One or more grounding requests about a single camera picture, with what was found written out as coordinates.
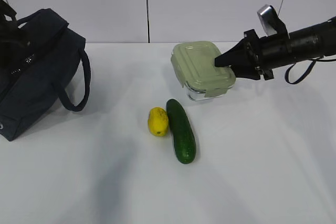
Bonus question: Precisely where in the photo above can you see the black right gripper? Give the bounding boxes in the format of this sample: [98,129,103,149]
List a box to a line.
[214,29,274,80]

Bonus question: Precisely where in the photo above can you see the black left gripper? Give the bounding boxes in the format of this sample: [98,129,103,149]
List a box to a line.
[1,19,34,77]

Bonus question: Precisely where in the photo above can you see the green lidded glass container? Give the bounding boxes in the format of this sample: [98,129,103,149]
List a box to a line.
[171,41,236,101]

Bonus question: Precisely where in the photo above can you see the dark navy fabric lunch bag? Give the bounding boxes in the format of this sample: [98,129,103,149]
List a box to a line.
[1,8,91,141]

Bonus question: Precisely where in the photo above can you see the green cucumber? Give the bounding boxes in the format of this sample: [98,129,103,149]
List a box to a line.
[166,99,197,164]

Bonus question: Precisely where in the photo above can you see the yellow toy corn piece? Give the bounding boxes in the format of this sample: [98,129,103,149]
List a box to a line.
[148,107,169,136]

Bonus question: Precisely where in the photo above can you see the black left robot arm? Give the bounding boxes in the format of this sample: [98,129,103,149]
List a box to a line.
[1,0,35,78]

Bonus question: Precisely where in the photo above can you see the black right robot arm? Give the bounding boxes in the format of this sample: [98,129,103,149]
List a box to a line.
[214,18,335,83]

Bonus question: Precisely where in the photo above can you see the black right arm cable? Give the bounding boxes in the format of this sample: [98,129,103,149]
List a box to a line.
[285,57,336,86]

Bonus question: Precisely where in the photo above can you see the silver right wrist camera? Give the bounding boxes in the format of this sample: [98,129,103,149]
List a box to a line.
[257,4,288,36]

